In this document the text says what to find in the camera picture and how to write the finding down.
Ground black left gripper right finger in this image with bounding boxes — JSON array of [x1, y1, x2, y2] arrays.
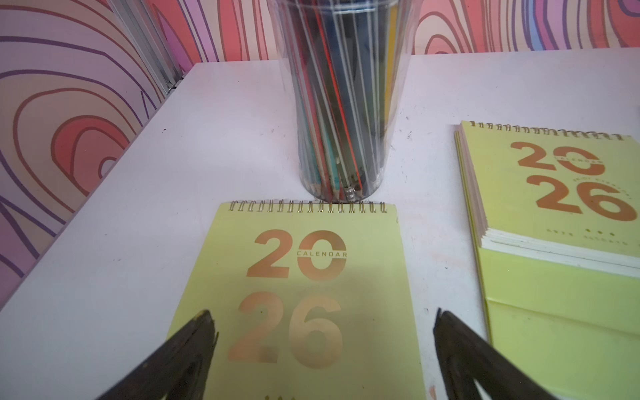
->
[[433, 309, 554, 399]]

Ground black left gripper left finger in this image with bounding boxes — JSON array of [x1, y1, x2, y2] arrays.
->
[[100, 310, 218, 399]]

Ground green 2026 calendar far left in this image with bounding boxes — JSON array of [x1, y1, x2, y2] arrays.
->
[[170, 201, 426, 399]]

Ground green 2026 calendar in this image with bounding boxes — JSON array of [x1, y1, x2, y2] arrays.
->
[[170, 201, 426, 399], [455, 121, 639, 399]]

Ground green 2026 calendar middle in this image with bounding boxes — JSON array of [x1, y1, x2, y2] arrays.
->
[[455, 121, 639, 399]]

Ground clear cup of coloured pencils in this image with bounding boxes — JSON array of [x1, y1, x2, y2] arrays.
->
[[268, 1, 421, 203]]

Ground aluminium frame post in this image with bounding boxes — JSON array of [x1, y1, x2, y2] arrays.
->
[[108, 0, 184, 96]]

